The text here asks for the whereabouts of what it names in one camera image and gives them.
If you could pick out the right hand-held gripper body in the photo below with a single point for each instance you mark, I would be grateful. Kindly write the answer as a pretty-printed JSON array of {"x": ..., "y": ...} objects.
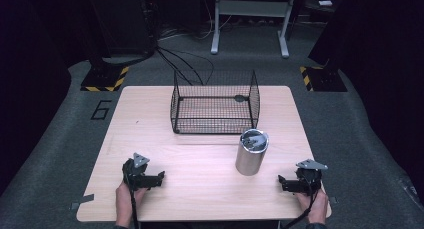
[{"x": 308, "y": 179}]

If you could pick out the small white box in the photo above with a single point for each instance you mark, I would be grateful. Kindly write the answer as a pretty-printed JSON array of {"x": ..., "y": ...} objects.
[{"x": 325, "y": 3}]

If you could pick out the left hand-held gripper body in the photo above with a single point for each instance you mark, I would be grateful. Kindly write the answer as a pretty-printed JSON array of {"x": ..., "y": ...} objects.
[{"x": 135, "y": 175}]

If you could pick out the white metal stand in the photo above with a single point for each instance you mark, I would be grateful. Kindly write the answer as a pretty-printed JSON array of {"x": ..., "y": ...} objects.
[{"x": 253, "y": 9}]

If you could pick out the black base with yellow stripes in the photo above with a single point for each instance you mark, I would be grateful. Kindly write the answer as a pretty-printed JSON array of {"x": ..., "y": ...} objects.
[
  {"x": 325, "y": 79},
  {"x": 105, "y": 79}
]

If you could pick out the black cabinet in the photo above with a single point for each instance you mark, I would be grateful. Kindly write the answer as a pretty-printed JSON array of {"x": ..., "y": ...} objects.
[{"x": 123, "y": 19}]

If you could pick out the small grey tape piece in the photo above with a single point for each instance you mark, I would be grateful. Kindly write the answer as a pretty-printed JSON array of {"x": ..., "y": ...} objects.
[{"x": 332, "y": 200}]

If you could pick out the person's left hand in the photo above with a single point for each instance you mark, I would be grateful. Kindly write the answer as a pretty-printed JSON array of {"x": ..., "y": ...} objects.
[{"x": 125, "y": 202}]

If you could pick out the person's right hand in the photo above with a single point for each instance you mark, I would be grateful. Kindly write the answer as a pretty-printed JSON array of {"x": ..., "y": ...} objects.
[{"x": 318, "y": 207}]

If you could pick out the grey tape strip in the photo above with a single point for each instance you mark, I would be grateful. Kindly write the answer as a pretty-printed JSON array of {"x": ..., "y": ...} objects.
[{"x": 81, "y": 201}]

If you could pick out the silver metal cylinder canister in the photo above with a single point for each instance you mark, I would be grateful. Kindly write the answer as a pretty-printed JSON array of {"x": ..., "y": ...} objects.
[{"x": 250, "y": 159}]

